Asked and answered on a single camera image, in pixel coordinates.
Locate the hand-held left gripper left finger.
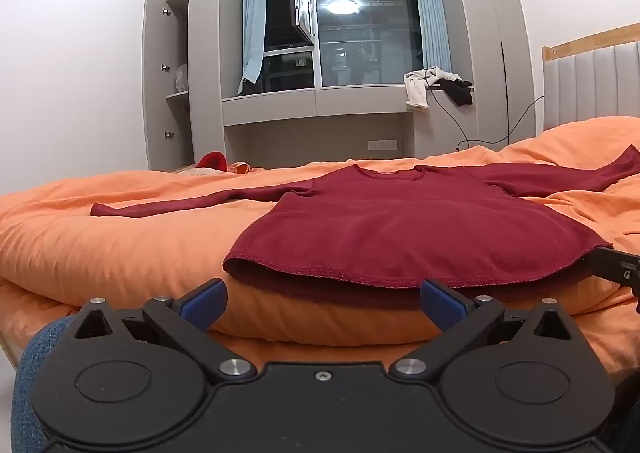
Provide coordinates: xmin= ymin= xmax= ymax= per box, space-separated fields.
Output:
xmin=74 ymin=277 xmax=255 ymax=382

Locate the grey built-in wardrobe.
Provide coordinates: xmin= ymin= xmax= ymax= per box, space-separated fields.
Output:
xmin=142 ymin=0 xmax=539 ymax=172

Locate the dark red long-sleeved shirt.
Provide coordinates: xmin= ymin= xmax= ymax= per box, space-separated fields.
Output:
xmin=90 ymin=145 xmax=640 ymax=310

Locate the light blue curtain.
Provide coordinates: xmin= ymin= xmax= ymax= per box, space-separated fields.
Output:
xmin=406 ymin=0 xmax=453 ymax=78
xmin=237 ymin=0 xmax=269 ymax=96

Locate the bright red cloth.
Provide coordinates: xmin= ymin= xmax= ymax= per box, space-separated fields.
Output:
xmin=196 ymin=151 xmax=229 ymax=170

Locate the person's blue jeans leg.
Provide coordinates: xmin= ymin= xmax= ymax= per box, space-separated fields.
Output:
xmin=11 ymin=315 xmax=77 ymax=453

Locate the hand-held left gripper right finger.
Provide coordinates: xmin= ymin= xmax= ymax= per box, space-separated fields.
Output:
xmin=389 ymin=278 xmax=582 ymax=382

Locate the black garment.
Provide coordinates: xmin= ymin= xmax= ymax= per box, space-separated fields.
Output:
xmin=437 ymin=79 xmax=475 ymax=108

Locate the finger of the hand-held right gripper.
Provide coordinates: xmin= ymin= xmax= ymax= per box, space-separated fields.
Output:
xmin=579 ymin=243 xmax=640 ymax=300

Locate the orange blanket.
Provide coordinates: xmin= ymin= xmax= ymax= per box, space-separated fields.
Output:
xmin=0 ymin=116 xmax=640 ymax=386

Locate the black cable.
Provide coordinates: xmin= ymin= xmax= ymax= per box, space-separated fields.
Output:
xmin=425 ymin=42 xmax=546 ymax=152

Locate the grey padded wooden headboard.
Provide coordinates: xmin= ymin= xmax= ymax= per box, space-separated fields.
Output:
xmin=541 ymin=23 xmax=640 ymax=132

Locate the window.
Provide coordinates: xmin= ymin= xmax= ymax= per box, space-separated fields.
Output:
xmin=262 ymin=0 xmax=425 ymax=94

